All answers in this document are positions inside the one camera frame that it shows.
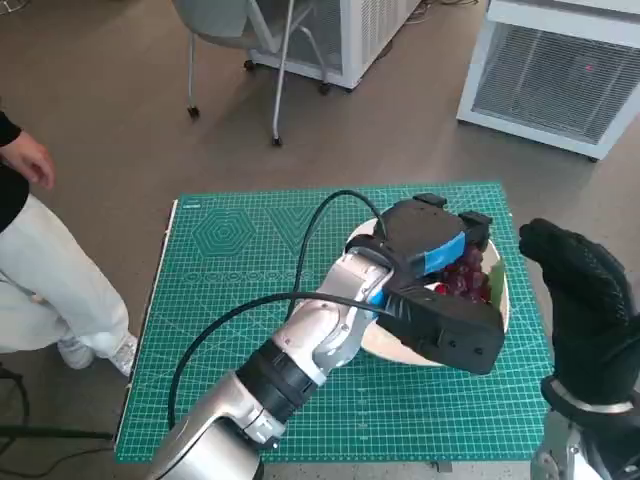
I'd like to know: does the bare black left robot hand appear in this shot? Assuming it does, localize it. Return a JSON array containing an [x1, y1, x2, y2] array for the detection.
[[378, 191, 496, 278]]

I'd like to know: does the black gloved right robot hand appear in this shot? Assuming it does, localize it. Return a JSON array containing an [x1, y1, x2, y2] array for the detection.
[[517, 217, 640, 408]]

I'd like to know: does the red toy grape bunch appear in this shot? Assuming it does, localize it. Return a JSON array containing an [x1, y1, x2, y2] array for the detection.
[[433, 246, 504, 307]]

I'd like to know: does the white square plate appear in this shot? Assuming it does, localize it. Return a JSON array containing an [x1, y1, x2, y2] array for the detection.
[[344, 217, 512, 370]]

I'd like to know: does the green cutting mat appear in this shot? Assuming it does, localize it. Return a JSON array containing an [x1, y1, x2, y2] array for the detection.
[[114, 182, 557, 464]]

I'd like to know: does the white mesh cabinet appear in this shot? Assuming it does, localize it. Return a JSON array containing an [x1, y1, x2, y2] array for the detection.
[[455, 0, 640, 163], [243, 0, 424, 94]]

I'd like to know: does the grey office chair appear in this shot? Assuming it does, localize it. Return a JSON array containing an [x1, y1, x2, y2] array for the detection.
[[172, 0, 334, 148]]

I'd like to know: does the person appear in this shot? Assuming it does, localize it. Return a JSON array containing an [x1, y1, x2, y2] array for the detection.
[[0, 108, 140, 379]]

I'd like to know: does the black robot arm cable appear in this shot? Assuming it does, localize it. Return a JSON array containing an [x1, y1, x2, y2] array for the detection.
[[167, 291, 396, 431], [295, 188, 394, 294]]

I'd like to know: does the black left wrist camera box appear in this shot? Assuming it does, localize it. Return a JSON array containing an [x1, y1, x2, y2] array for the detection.
[[382, 282, 506, 377]]

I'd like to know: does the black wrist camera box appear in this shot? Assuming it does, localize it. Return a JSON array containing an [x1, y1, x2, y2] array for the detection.
[[382, 282, 506, 377], [582, 415, 640, 480]]

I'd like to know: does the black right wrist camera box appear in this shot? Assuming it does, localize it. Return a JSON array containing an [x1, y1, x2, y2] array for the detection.
[[582, 415, 640, 480]]

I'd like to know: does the black floor cable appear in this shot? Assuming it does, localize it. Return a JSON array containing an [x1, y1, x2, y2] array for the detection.
[[0, 359, 30, 427], [0, 423, 116, 443]]

